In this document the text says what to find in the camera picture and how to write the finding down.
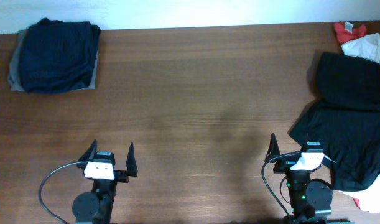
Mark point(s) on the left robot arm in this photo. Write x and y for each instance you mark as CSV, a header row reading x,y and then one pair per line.
x,y
96,206

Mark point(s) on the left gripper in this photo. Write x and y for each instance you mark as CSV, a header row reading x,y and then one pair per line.
x,y
122,175

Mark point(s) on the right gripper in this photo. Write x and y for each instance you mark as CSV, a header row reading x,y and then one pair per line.
x,y
278,167

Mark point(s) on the folded navy garment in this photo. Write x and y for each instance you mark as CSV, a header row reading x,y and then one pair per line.
x,y
57,57

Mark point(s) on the red garment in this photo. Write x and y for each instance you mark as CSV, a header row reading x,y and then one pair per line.
x,y
346,32

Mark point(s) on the white garment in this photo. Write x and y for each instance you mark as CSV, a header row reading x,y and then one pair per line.
x,y
367,47

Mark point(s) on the black t-shirt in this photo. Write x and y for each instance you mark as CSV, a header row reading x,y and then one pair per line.
x,y
346,119

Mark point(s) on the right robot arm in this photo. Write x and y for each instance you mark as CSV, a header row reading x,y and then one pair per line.
x,y
310,199

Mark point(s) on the folded grey garment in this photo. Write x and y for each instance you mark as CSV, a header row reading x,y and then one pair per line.
x,y
14,77

